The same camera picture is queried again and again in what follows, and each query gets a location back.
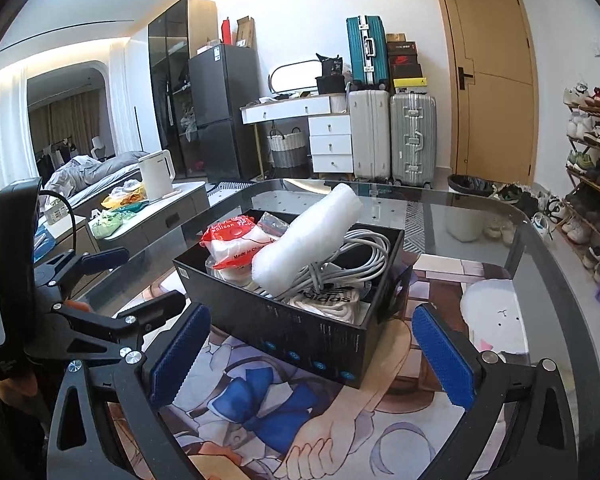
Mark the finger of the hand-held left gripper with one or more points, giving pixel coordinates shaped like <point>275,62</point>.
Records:
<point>105,260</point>
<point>150,312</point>

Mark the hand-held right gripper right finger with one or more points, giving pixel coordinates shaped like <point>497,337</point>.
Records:
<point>442,355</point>

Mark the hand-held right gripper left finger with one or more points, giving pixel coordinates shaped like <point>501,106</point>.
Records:
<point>180,355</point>

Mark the red white balloon bag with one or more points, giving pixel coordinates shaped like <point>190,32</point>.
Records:
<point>230,245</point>

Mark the black cardboard box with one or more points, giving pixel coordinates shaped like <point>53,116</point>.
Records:
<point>300,330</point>

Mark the white bubble wrap roll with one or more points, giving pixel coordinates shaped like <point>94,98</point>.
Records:
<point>300,245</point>

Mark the green snack bag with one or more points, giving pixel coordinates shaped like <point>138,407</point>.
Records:
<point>107,224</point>

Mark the yellow snack bag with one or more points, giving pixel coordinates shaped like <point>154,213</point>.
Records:
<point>125,195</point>

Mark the grey low cabinet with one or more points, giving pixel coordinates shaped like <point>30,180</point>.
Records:
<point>170,212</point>

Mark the bed with grey bedding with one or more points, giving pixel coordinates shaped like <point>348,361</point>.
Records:
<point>90,170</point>

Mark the printed cartoon desk mat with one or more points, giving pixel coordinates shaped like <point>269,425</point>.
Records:
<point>260,400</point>

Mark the white electric kettle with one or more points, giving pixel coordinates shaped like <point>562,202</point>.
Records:
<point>155,175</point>

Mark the white curtain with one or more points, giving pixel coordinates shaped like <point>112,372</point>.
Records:
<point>0,135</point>

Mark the trash bin with black liner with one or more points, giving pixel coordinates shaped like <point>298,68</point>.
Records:
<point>467,210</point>

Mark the scattered sneakers group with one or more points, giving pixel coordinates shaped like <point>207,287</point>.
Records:
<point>555,210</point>

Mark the dark glass cabinet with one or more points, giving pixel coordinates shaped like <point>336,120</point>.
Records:
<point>172,85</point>

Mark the black fridge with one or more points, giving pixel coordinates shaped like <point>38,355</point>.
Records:
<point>222,105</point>

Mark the woven basket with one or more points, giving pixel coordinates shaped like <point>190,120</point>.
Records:
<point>285,152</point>

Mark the silver suitcase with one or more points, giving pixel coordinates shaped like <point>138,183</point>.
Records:
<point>414,140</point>

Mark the white suitcase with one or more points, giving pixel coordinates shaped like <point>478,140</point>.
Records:
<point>370,135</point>

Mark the wooden shoe rack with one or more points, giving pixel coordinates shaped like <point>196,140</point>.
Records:
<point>597,180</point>

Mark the white dresser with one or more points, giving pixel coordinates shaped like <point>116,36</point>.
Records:
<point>330,140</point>

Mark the oval mirror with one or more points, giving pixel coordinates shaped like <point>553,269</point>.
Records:
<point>295,77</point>

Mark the brown cardboard piece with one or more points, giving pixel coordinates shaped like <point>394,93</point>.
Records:
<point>245,32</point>

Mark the rows of assorted shoes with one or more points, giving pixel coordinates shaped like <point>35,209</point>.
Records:
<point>595,132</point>

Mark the wooden door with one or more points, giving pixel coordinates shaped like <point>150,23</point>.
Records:
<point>490,85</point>

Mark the black bag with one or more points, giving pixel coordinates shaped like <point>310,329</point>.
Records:
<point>332,77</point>

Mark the stack of shoe boxes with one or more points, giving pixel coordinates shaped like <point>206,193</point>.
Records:
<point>405,65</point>

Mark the teal suitcase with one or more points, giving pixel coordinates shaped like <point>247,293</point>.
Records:
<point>366,52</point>

